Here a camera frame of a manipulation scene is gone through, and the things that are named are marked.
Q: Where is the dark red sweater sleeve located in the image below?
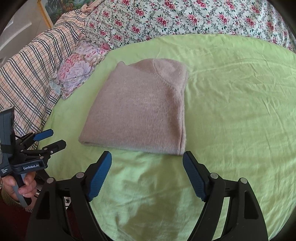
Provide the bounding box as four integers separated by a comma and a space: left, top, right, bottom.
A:
1, 188, 31, 240

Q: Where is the pink floral small pillow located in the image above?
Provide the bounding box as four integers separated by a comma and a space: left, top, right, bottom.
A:
50, 40, 109, 99

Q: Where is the black camera box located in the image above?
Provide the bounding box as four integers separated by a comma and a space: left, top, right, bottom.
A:
1, 106, 16, 155

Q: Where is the plaid checkered blanket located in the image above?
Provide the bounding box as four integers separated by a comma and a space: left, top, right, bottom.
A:
1, 9, 87, 137

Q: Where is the rose floral quilt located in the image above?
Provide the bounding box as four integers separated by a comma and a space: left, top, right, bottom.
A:
85, 0, 295, 52

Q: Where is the beige knitted sweater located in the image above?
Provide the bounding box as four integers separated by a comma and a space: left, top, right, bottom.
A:
79, 59, 189, 156

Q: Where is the framed landscape painting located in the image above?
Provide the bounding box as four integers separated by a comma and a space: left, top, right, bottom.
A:
37, 0, 94, 28

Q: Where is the light green bed sheet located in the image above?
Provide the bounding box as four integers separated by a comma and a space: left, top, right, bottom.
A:
39, 34, 295, 240

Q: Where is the person's left hand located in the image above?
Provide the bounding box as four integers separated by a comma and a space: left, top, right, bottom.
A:
3, 172, 37, 201

